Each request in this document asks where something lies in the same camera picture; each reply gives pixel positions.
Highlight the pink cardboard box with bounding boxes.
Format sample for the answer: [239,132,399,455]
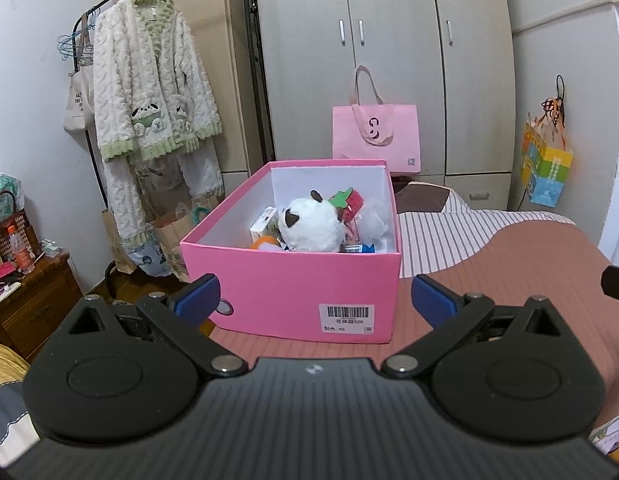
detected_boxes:
[180,159,403,345]

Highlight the white tissue pack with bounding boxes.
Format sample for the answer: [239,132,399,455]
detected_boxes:
[249,206,280,243]

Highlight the light blue wire hangers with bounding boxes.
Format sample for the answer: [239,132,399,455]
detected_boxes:
[56,7,97,68]

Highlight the orange drink bottle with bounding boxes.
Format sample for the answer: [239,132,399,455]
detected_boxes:
[6,225,37,276]

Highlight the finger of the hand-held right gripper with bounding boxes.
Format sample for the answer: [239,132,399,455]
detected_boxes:
[601,265,619,304]

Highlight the grey three-door wardrobe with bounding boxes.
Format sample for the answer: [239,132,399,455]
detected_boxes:
[252,0,515,211]

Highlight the pink tote bag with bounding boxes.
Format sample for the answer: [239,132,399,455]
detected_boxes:
[332,65,420,177]

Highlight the woven basket bag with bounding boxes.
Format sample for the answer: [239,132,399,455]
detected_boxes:
[0,190,40,261]

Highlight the cream pajama pants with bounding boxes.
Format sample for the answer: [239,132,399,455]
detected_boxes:
[102,147,225,278]

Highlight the pink strawberry plush toy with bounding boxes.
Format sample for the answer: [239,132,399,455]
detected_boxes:
[327,187,365,238]

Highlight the colourful paper gift bag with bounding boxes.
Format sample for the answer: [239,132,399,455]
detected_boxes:
[519,100,574,209]

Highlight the yellow blanket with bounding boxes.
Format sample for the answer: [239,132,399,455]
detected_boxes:
[0,342,30,396]

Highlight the green white tissue package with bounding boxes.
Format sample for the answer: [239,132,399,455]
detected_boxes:
[0,172,25,221]

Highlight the striped bed sheet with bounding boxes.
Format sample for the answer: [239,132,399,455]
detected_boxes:
[397,207,575,281]

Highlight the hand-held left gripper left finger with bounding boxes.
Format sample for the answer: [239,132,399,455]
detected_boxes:
[64,272,250,378]

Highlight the brown paper bag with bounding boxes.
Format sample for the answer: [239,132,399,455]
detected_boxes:
[102,207,137,276]
[152,195,225,283]

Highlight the white plush toy brown ears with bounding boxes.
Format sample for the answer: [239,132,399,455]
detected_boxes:
[278,190,346,253]

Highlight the black metal clothes rack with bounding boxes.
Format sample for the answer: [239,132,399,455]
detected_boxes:
[72,0,195,306]

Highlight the grey cloth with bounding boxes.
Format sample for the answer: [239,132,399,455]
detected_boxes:
[0,380,40,461]

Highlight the beige canvas tote bag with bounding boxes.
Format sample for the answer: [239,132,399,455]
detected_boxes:
[63,30,97,135]

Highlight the dark brown blanket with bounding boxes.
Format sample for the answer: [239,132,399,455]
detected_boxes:
[392,180,465,213]

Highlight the pink white papers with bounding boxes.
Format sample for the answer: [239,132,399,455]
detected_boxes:
[589,400,619,453]

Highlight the fluffy cream pajama jacket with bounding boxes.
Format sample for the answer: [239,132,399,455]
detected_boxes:
[92,0,225,163]

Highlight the wooden nightstand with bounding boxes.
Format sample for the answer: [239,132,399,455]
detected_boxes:
[0,250,85,363]

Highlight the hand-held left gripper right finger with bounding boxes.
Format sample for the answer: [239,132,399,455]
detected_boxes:
[380,274,565,378]

